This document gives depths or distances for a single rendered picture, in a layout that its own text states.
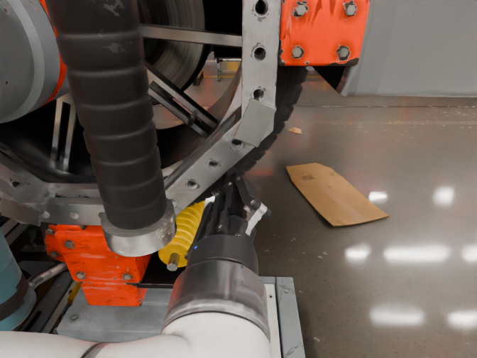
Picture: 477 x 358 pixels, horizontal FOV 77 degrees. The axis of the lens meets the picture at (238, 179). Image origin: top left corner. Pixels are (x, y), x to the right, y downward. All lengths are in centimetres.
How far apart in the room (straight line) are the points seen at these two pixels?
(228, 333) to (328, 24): 30
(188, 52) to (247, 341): 50
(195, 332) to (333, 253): 110
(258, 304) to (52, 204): 36
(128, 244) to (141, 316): 65
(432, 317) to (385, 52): 91
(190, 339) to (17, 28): 26
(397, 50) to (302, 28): 22
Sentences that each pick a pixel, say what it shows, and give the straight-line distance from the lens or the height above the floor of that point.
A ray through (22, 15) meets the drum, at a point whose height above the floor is 87.
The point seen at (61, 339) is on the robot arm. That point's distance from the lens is 26.
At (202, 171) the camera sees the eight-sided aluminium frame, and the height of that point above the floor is 68.
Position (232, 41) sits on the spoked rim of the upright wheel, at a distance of 46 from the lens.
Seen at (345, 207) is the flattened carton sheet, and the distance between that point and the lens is 156.
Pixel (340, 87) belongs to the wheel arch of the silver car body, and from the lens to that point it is 54.
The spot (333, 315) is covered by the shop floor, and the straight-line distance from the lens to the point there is 111.
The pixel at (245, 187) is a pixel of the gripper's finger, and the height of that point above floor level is 68.
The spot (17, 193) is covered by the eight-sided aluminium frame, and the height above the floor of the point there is 63.
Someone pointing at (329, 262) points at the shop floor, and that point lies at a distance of 126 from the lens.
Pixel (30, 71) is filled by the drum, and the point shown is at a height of 83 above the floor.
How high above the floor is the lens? 88
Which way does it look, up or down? 31 degrees down
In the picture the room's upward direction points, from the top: straight up
